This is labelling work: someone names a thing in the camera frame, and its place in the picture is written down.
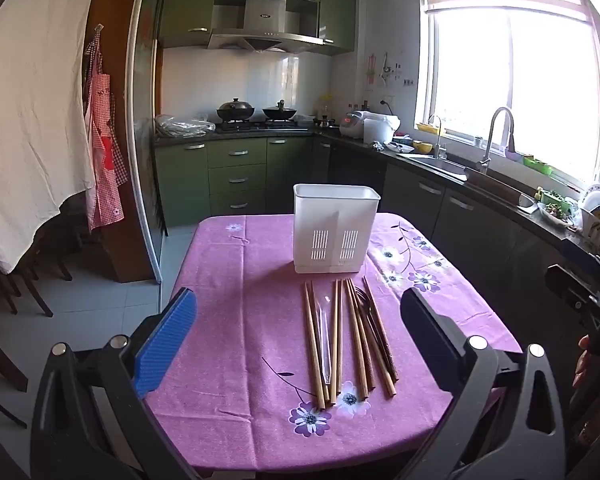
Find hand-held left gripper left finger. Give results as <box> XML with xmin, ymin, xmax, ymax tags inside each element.
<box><xmin>30</xmin><ymin>287</ymin><xmax>201</xmax><ymax>480</ymax></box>

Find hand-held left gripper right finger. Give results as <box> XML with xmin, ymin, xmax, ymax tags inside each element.
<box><xmin>401</xmin><ymin>287</ymin><xmax>566</xmax><ymax>480</ymax></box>

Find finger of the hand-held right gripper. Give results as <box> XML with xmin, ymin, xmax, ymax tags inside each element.
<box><xmin>545</xmin><ymin>263</ymin><xmax>600</xmax><ymax>311</ymax></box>

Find dark brown wooden chopstick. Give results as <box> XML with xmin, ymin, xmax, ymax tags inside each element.
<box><xmin>362</xmin><ymin>275</ymin><xmax>399</xmax><ymax>384</ymax></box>
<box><xmin>352</xmin><ymin>287</ymin><xmax>396</xmax><ymax>397</ymax></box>

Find metal fork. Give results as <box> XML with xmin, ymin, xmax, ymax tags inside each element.
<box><xmin>354</xmin><ymin>286</ymin><xmax>382</xmax><ymax>347</ymax></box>

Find row of light bamboo chopsticks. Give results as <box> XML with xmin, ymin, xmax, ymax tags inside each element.
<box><xmin>302</xmin><ymin>277</ymin><xmax>377</xmax><ymax>411</ymax></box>

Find clear plastic spoon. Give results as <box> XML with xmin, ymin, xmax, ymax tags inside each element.
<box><xmin>316</xmin><ymin>296</ymin><xmax>333</xmax><ymax>382</ymax></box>

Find white plastic utensil holder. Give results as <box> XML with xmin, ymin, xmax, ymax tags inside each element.
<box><xmin>292</xmin><ymin>183</ymin><xmax>382</xmax><ymax>275</ymax></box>

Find person's right hand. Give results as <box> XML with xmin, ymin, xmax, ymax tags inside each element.
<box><xmin>572</xmin><ymin>335</ymin><xmax>594</xmax><ymax>389</ymax></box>

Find plate of food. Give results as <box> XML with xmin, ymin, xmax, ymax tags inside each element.
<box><xmin>536</xmin><ymin>195</ymin><xmax>582</xmax><ymax>228</ymax></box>

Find white round plate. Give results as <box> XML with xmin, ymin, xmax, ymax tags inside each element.
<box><xmin>580</xmin><ymin>186</ymin><xmax>600</xmax><ymax>226</ymax></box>

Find purple floral tablecloth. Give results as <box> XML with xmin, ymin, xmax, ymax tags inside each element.
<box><xmin>144</xmin><ymin>213</ymin><xmax>523</xmax><ymax>472</ymax></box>

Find black kitchen countertop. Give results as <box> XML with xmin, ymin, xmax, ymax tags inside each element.
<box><xmin>152</xmin><ymin>127</ymin><xmax>600</xmax><ymax>266</ymax></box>

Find green plastic container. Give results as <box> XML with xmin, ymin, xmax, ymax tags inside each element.
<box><xmin>522</xmin><ymin>154</ymin><xmax>554</xmax><ymax>177</ymax></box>

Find dark wooden chairs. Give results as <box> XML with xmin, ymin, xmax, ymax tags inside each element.
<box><xmin>0</xmin><ymin>227</ymin><xmax>75</xmax><ymax>428</ymax></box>

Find tall steel faucet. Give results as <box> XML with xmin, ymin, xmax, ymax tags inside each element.
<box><xmin>479</xmin><ymin>106</ymin><xmax>517</xmax><ymax>177</ymax></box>

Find steel sink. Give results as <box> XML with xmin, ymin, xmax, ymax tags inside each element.
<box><xmin>405</xmin><ymin>152</ymin><xmax>486</xmax><ymax>181</ymax></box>

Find green kitchen base cabinets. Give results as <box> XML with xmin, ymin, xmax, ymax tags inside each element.
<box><xmin>152</xmin><ymin>135</ymin><xmax>600</xmax><ymax>321</ymax></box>

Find small steel faucet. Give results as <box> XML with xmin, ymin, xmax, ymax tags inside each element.
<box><xmin>426</xmin><ymin>114</ymin><xmax>449</xmax><ymax>162</ymax></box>

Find red checkered apron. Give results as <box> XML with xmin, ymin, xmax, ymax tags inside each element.
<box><xmin>82</xmin><ymin>29</ymin><xmax>129</xmax><ymax>232</ymax></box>

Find kitchen window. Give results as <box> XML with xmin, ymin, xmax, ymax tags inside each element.
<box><xmin>414</xmin><ymin>0</ymin><xmax>600</xmax><ymax>188</ymax></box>

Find clear plastic bags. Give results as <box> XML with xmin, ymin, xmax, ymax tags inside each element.
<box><xmin>154</xmin><ymin>113</ymin><xmax>217</xmax><ymax>139</ymax></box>

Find rice cooker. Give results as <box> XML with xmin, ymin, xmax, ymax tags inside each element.
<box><xmin>339</xmin><ymin>110</ymin><xmax>376</xmax><ymax>139</ymax></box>

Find sliding glass door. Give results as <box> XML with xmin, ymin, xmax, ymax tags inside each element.
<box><xmin>127</xmin><ymin>0</ymin><xmax>167</xmax><ymax>286</ymax></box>

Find gas stove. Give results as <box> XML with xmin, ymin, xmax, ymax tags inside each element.
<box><xmin>214</xmin><ymin>119</ymin><xmax>308</xmax><ymax>134</ymax></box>

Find black lidded wok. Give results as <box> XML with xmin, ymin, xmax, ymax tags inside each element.
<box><xmin>217</xmin><ymin>98</ymin><xmax>256</xmax><ymax>122</ymax></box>

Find black open wok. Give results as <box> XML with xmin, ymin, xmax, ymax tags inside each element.
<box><xmin>262</xmin><ymin>100</ymin><xmax>299</xmax><ymax>121</ymax></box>

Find white hanging cloth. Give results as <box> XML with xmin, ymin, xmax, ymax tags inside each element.
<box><xmin>0</xmin><ymin>0</ymin><xmax>102</xmax><ymax>275</ymax></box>

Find steel range hood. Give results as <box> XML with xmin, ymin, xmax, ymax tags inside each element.
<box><xmin>207</xmin><ymin>0</ymin><xmax>326</xmax><ymax>55</ymax></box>

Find green upper kitchen cabinets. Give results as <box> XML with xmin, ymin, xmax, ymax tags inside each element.
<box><xmin>157</xmin><ymin>0</ymin><xmax>358</xmax><ymax>56</ymax></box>

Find red wall decoration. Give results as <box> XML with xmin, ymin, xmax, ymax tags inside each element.
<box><xmin>364</xmin><ymin>51</ymin><xmax>382</xmax><ymax>92</ymax></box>

